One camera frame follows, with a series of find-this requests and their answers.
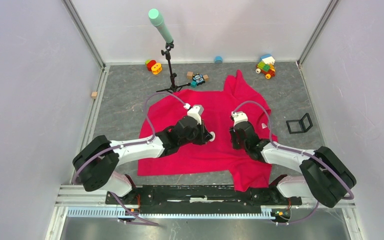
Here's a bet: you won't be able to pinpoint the blue dome block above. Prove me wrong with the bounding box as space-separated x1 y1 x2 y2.
213 55 224 64

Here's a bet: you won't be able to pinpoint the green microphone on tripod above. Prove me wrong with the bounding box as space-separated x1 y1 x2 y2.
148 8 191 93

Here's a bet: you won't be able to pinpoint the red t-shirt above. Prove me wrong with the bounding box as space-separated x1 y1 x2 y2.
137 70 272 192

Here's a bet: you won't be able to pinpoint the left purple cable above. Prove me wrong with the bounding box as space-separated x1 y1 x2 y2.
72 92 188 186

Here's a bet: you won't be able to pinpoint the black brooch stand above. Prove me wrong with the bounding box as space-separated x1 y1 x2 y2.
286 112 314 134

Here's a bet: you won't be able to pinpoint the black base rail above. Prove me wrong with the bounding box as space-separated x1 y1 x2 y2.
120 185 303 215

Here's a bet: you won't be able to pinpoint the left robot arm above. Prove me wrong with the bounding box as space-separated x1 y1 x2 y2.
72 116 215 204

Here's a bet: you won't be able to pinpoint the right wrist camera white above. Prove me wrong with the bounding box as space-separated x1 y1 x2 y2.
231 111 248 128

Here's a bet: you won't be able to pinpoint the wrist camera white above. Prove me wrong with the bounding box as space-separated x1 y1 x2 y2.
231 111 248 128
183 103 204 125

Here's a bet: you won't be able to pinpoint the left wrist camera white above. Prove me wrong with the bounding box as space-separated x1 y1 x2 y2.
183 103 204 125

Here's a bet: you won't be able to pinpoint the colourful toy block car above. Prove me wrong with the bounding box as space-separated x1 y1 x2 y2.
255 54 276 80

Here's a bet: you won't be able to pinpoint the blue robot toy blocks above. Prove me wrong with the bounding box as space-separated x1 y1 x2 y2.
186 71 209 88

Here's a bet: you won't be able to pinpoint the red yellow toy wheels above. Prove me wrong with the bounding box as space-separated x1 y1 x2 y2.
145 59 163 75

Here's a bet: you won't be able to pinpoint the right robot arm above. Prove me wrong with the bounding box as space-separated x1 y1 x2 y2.
229 121 357 208

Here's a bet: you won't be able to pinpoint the small wooden cube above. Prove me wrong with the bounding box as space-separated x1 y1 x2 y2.
91 91 98 100

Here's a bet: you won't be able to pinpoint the round brooch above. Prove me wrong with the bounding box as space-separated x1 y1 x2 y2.
209 131 216 142

